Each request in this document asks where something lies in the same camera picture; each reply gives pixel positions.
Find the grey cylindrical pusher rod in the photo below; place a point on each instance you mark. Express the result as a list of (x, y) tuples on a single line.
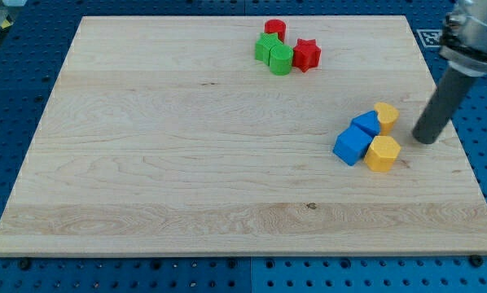
[(448, 95)]

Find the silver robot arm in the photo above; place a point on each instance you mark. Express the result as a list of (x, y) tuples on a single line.
[(463, 43)]

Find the yellow heart block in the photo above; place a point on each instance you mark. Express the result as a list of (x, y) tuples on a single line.
[(387, 116)]

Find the blue triangle block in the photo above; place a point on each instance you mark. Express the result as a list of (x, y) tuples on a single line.
[(368, 123)]

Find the blue cube block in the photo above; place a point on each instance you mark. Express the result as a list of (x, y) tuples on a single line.
[(351, 145)]

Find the white fiducial marker tag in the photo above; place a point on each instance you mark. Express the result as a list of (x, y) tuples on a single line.
[(429, 38)]

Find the yellow hexagon block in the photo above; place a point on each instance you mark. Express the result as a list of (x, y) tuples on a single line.
[(382, 153)]

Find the red star block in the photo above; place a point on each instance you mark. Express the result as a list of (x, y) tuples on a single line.
[(306, 54)]

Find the green cylinder block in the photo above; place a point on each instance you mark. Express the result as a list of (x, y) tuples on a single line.
[(281, 60)]

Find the red cylinder block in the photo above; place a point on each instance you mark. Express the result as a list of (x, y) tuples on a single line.
[(276, 26)]

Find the green star block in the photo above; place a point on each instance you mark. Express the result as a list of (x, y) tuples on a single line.
[(263, 46)]

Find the wooden board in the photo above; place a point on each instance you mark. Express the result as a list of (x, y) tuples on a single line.
[(163, 136)]

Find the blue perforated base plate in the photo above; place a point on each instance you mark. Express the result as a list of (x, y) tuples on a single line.
[(31, 55)]

